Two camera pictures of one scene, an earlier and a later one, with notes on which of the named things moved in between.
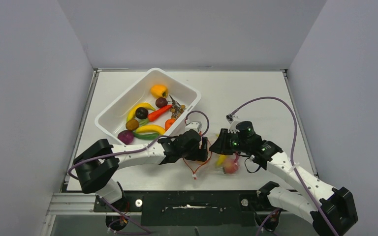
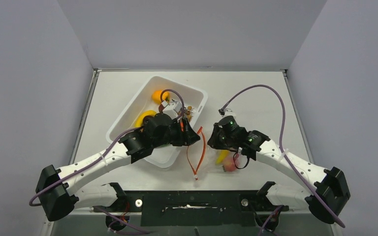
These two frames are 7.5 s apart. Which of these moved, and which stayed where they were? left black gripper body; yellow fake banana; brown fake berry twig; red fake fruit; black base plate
Moved: left black gripper body; brown fake berry twig; yellow fake banana
Stayed: red fake fruit; black base plate
